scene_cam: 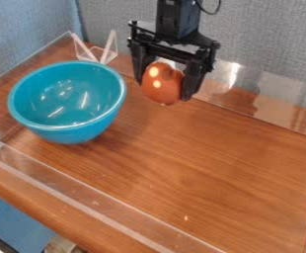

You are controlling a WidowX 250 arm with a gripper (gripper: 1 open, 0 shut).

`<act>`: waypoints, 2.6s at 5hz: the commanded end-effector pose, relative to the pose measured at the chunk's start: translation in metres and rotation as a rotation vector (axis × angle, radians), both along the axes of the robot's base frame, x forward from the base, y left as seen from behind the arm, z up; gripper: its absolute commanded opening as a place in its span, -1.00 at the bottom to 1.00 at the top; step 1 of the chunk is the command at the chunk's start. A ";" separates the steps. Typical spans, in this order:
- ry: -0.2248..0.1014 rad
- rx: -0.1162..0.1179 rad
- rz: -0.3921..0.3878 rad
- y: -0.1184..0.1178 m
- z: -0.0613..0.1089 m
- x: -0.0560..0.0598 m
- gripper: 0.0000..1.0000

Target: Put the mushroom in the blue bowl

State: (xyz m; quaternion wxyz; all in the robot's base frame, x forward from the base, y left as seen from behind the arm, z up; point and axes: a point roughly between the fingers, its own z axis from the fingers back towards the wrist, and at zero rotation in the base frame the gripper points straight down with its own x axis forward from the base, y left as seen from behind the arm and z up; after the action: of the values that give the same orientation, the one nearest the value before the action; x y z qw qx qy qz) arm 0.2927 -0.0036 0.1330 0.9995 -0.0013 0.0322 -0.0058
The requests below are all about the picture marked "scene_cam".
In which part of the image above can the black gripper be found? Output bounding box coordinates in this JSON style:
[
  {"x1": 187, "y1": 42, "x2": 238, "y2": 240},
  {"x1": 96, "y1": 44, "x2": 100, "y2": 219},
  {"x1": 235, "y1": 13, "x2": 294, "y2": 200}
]
[{"x1": 129, "y1": 21, "x2": 221, "y2": 101}]

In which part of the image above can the brown toy mushroom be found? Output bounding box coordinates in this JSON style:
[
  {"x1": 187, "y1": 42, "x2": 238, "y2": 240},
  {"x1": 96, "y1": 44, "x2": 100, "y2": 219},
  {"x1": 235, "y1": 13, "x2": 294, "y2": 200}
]
[{"x1": 142, "y1": 61, "x2": 183, "y2": 106}]

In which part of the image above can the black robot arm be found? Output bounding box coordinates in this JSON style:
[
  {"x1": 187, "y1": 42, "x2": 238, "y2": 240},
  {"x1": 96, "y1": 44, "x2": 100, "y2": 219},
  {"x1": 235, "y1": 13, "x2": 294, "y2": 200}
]
[{"x1": 129, "y1": 0, "x2": 221, "y2": 101}]

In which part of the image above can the blue bowl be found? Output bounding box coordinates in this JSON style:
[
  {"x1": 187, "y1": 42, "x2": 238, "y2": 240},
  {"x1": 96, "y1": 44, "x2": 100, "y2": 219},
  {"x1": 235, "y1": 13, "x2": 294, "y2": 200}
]
[{"x1": 7, "y1": 60, "x2": 127, "y2": 144}]

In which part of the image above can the clear acrylic barrier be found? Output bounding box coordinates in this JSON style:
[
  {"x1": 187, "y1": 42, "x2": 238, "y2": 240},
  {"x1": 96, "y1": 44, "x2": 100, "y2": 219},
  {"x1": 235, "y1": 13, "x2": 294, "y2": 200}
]
[{"x1": 0, "y1": 36, "x2": 306, "y2": 253}]

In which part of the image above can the clear acrylic corner bracket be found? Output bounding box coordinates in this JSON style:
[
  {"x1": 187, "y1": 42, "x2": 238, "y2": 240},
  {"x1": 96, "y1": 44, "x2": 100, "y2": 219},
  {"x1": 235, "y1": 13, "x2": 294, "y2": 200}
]
[{"x1": 70, "y1": 31, "x2": 119, "y2": 64}]

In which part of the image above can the black cable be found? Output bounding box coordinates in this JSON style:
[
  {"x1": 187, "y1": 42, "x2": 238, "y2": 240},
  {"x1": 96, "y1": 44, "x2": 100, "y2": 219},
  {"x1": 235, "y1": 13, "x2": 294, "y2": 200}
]
[{"x1": 194, "y1": 0, "x2": 223, "y2": 16}]

